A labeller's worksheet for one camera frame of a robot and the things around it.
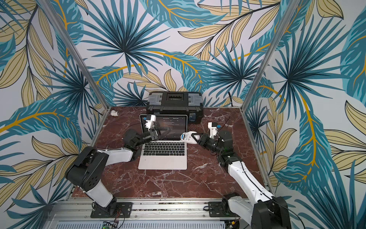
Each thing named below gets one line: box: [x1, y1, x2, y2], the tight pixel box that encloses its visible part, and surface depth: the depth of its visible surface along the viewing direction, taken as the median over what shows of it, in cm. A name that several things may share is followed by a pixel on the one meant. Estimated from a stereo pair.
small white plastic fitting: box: [110, 109, 120, 117], surface depth 114 cm
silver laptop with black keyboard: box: [138, 114, 188, 170], surface depth 93 cm
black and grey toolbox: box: [145, 91, 204, 124], surface depth 100 cm
